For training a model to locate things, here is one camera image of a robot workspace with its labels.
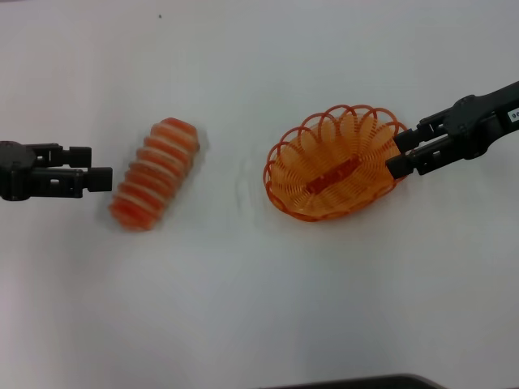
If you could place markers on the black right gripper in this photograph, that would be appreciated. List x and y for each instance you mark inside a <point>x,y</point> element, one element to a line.
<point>478,125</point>

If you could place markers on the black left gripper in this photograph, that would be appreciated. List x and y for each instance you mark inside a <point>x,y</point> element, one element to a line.
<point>16,170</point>

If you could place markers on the orange white striped toy bread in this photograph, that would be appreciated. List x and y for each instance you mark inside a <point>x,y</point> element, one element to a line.
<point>156,174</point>

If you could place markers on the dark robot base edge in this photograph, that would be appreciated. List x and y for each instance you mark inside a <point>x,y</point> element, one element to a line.
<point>357,382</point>

